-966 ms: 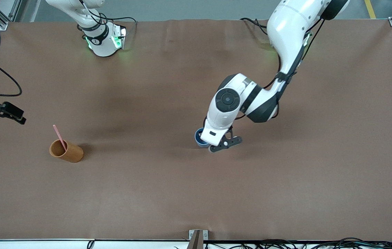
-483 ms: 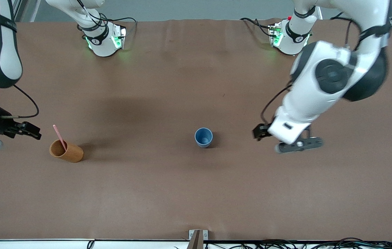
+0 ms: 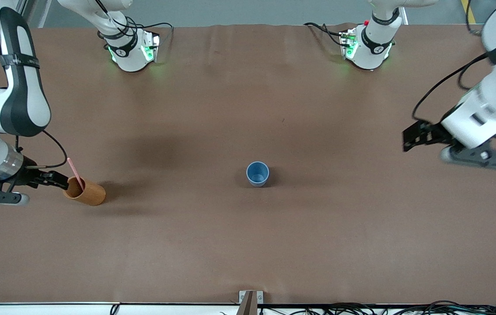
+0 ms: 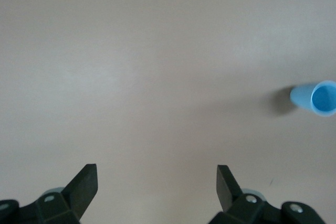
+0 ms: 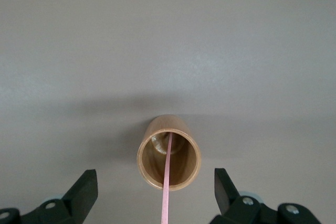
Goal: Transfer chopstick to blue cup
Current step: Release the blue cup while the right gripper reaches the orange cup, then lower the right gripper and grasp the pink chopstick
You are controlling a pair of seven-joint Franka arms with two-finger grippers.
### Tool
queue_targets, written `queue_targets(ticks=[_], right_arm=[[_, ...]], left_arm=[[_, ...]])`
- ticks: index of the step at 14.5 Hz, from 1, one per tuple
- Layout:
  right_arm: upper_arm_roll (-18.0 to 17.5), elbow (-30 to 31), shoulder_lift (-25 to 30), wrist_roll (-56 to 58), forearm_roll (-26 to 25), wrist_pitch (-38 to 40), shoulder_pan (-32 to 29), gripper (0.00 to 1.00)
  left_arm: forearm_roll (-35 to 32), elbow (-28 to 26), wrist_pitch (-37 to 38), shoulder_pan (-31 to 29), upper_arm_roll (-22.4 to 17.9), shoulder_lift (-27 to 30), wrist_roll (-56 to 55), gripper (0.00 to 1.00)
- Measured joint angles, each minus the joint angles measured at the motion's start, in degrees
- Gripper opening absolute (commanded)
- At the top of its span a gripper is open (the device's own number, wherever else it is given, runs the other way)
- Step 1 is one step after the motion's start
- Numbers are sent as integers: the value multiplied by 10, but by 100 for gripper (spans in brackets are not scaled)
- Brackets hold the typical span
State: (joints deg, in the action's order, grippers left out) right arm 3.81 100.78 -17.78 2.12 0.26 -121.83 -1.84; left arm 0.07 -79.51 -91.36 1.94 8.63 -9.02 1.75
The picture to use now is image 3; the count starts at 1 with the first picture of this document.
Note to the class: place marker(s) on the white table edge rail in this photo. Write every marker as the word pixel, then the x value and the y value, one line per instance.
pixel 33 309

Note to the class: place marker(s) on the grey metal camera bracket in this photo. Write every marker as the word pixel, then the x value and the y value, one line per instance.
pixel 250 304

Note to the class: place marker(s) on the brown wooden cup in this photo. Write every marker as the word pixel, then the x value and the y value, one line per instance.
pixel 92 194

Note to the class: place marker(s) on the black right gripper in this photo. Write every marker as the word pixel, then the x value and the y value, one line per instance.
pixel 28 176

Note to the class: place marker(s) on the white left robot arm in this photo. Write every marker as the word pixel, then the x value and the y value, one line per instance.
pixel 493 100

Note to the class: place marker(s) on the brown table cover mat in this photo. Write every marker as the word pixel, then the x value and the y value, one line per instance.
pixel 248 245

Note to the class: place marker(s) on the pink chopstick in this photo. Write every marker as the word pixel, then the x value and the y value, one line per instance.
pixel 73 168

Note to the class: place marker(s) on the blue cup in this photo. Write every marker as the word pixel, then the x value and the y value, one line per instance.
pixel 257 175

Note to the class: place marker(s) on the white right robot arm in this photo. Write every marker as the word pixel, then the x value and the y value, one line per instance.
pixel 25 105

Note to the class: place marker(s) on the aluminium frame profile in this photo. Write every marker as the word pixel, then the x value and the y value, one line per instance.
pixel 24 6

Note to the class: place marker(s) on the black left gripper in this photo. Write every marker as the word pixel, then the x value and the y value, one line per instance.
pixel 434 134

